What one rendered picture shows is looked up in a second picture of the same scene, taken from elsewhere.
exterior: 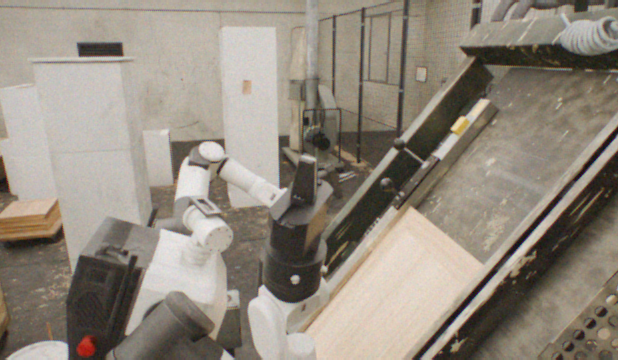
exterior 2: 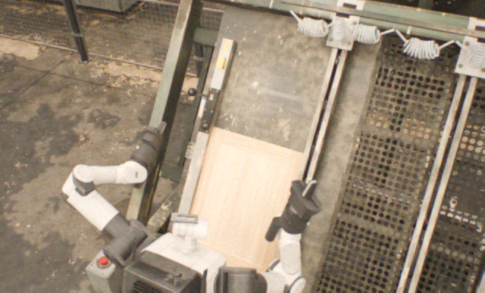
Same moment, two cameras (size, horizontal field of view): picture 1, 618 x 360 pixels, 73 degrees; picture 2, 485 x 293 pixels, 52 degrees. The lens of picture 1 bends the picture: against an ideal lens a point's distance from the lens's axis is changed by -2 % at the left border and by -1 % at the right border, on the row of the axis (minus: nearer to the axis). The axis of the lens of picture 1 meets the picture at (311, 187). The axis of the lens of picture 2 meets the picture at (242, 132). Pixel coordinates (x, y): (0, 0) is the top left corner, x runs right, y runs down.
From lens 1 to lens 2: 130 cm
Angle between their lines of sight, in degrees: 48
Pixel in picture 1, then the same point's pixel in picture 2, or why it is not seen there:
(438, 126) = (185, 54)
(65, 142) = not seen: outside the picture
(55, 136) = not seen: outside the picture
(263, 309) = (294, 241)
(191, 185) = (105, 208)
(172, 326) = (251, 279)
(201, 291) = (220, 259)
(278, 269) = (303, 224)
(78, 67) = not seen: outside the picture
